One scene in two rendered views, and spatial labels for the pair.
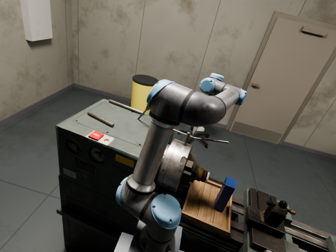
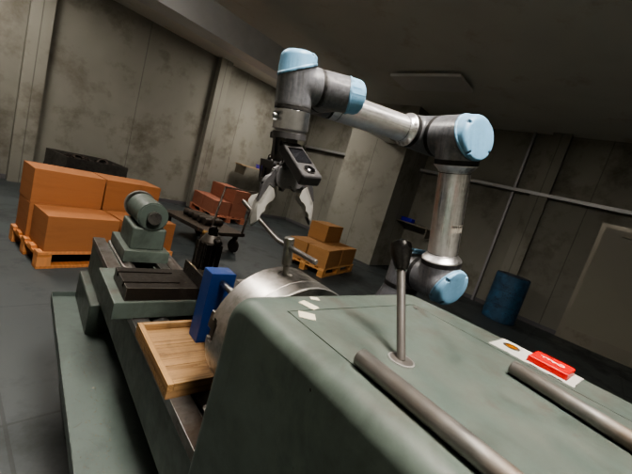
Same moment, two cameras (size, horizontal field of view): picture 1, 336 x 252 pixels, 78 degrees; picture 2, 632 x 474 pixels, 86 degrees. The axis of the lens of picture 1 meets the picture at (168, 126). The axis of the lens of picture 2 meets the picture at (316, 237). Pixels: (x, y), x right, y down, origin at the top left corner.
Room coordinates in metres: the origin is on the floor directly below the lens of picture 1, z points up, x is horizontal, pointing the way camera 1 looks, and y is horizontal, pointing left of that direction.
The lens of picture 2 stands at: (1.62, 0.33, 1.45)
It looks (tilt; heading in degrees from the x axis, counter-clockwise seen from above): 9 degrees down; 216
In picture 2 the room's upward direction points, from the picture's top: 16 degrees clockwise
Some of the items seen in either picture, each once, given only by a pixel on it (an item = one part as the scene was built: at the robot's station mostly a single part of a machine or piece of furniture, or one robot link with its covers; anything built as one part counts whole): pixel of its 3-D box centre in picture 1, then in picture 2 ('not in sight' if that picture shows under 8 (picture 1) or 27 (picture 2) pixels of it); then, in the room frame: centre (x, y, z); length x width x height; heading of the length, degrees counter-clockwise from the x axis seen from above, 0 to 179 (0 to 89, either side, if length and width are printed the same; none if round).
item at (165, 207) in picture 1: (162, 215); (409, 265); (0.51, -0.06, 1.27); 0.13 x 0.12 x 0.14; 66
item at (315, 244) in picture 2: not in sight; (323, 246); (-3.37, -3.02, 0.38); 1.35 x 1.03 x 0.76; 177
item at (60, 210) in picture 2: not in sight; (102, 216); (0.04, -3.69, 0.42); 1.38 x 0.99 x 0.83; 177
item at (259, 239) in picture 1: (264, 219); (183, 283); (0.89, -0.72, 0.95); 0.43 x 0.18 x 0.04; 169
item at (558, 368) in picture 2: (96, 136); (549, 366); (0.90, 0.37, 1.26); 0.06 x 0.06 x 0.02; 79
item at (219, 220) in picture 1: (208, 202); (213, 348); (0.98, -0.38, 0.89); 0.36 x 0.30 x 0.04; 169
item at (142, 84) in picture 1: (142, 98); not in sight; (3.48, 0.57, 0.37); 0.47 x 0.46 x 0.74; 86
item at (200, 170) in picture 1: (199, 174); not in sight; (1.00, -0.26, 1.08); 0.09 x 0.09 x 0.09; 79
